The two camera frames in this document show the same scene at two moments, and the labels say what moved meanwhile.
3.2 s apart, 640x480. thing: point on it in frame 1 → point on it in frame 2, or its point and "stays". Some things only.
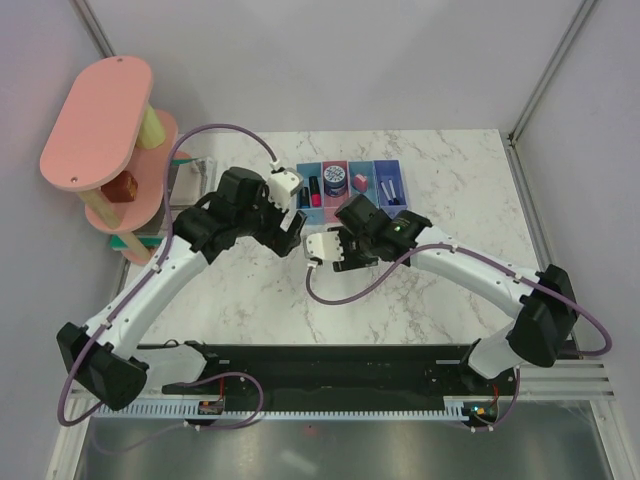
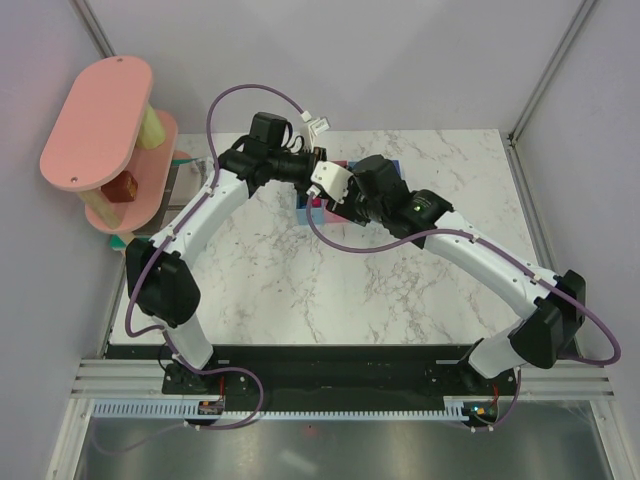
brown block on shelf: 122,189 stays
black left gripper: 277,239 → 312,157
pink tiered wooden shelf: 108,140 stays
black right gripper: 349,262 → 344,208
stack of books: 192,181 stays
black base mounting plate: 351,374 stays
